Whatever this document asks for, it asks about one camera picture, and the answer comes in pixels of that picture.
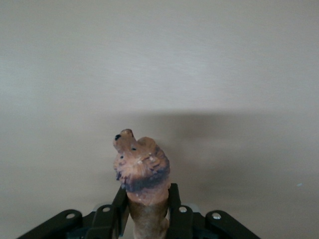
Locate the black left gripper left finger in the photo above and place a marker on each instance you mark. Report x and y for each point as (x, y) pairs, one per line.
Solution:
(107, 221)

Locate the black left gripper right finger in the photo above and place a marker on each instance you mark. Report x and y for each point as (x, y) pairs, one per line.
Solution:
(180, 221)

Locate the brown toy dog figurine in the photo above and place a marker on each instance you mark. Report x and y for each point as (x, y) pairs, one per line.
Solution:
(142, 169)

